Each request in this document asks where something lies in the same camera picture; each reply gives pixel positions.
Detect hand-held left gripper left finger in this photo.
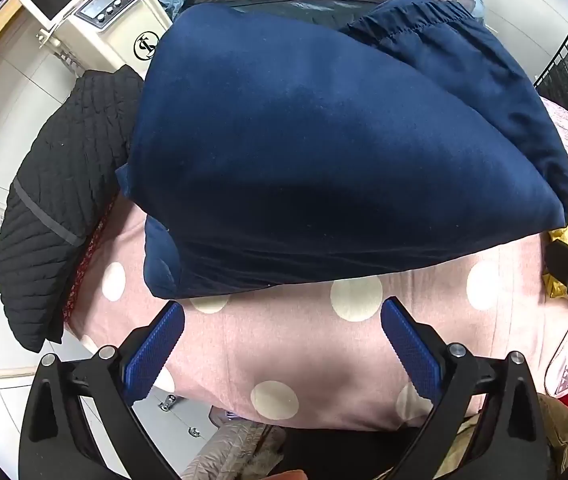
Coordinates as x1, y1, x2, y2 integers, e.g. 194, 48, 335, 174
18, 301, 187, 480

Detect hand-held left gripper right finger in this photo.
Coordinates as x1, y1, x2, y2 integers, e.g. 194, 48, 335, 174
380, 297, 561, 480

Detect white machine with screen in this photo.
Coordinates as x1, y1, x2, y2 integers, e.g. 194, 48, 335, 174
18, 0, 175, 73

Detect black quilted jacket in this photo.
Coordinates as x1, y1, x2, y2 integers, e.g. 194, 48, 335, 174
0, 65, 145, 353

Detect person's left hand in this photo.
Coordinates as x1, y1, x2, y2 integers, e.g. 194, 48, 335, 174
264, 468, 311, 480

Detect pink polka dot blanket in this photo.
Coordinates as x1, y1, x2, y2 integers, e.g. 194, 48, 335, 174
64, 195, 568, 433

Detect grey quilted clothing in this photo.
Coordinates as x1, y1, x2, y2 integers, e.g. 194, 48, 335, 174
181, 417, 287, 480

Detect navy blue elastic-waist pants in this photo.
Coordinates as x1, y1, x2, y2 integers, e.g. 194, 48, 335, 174
339, 0, 568, 201

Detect navy blue large garment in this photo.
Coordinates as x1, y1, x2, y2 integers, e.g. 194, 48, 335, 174
115, 2, 568, 300

